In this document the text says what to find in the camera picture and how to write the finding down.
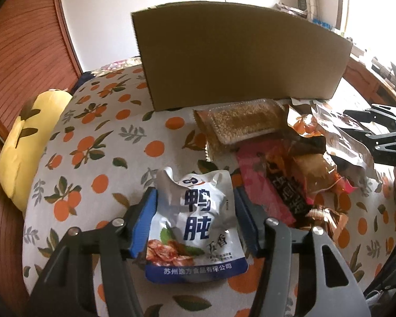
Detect sesame snack clear tray pack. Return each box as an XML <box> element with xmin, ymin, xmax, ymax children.
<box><xmin>193</xmin><ymin>98</ymin><xmax>289</xmax><ymax>162</ymax></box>

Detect gold brown snack packet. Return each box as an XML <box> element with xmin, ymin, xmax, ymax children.
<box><xmin>297</xmin><ymin>205</ymin><xmax>348</xmax><ymax>241</ymax></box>

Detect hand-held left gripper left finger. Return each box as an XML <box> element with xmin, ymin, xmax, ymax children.
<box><xmin>25</xmin><ymin>187</ymin><xmax>159</xmax><ymax>317</ymax></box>

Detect yellow plush pillow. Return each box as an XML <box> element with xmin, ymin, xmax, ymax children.
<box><xmin>0</xmin><ymin>89</ymin><xmax>74</xmax><ymax>212</ymax></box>

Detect silver snack packet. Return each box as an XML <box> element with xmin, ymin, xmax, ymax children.
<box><xmin>312</xmin><ymin>102</ymin><xmax>381</xmax><ymax>180</ymax></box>

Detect brown cardboard box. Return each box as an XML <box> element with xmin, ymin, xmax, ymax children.
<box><xmin>131</xmin><ymin>2</ymin><xmax>353</xmax><ymax>112</ymax></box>

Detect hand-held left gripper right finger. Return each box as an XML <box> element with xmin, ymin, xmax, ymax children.
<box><xmin>233</xmin><ymin>187</ymin><xmax>372</xmax><ymax>317</ymax></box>

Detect window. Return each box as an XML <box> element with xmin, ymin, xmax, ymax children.
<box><xmin>338</xmin><ymin>0</ymin><xmax>396</xmax><ymax>60</ymax></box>

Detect orange fruit print bedspread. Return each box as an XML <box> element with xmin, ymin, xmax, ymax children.
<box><xmin>21</xmin><ymin>63</ymin><xmax>396</xmax><ymax>317</ymax></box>

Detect pink snack packet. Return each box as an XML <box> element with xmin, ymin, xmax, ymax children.
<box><xmin>236</xmin><ymin>140</ymin><xmax>314</xmax><ymax>228</ymax></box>

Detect floral quilt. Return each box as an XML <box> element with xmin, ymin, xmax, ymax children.
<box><xmin>96</xmin><ymin>58</ymin><xmax>142</xmax><ymax>73</ymax></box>

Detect wooden desk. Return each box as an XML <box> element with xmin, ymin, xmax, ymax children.
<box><xmin>341</xmin><ymin>53</ymin><xmax>396</xmax><ymax>106</ymax></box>

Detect wooden slatted wardrobe door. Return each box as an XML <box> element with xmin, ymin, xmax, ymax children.
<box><xmin>0</xmin><ymin>0</ymin><xmax>83</xmax><ymax>304</ymax></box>

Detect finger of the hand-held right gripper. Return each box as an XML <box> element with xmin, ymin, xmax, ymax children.
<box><xmin>366</xmin><ymin>131</ymin><xmax>396</xmax><ymax>165</ymax></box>
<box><xmin>344</xmin><ymin>104</ymin><xmax>396</xmax><ymax>123</ymax></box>

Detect clear orange bread packet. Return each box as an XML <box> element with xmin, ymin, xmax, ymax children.
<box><xmin>292</xmin><ymin>152</ymin><xmax>359</xmax><ymax>202</ymax></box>

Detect white blue snack pouch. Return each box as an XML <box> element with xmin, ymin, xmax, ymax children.
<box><xmin>144</xmin><ymin>167</ymin><xmax>249</xmax><ymax>284</ymax></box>

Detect orange foil snack packet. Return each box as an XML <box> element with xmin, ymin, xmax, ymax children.
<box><xmin>285</xmin><ymin>104</ymin><xmax>327</xmax><ymax>139</ymax></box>

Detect dark blue cloth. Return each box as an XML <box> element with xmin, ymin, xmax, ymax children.
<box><xmin>71</xmin><ymin>71</ymin><xmax>96</xmax><ymax>93</ymax></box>

